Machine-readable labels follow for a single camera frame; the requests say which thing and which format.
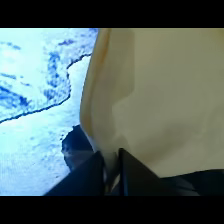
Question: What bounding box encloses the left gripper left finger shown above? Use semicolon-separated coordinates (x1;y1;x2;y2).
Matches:
44;150;106;197

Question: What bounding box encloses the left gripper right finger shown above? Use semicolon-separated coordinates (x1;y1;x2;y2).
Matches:
118;147;201;197

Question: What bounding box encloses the cream garment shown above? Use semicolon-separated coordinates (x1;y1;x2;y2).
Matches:
79;27;224;194

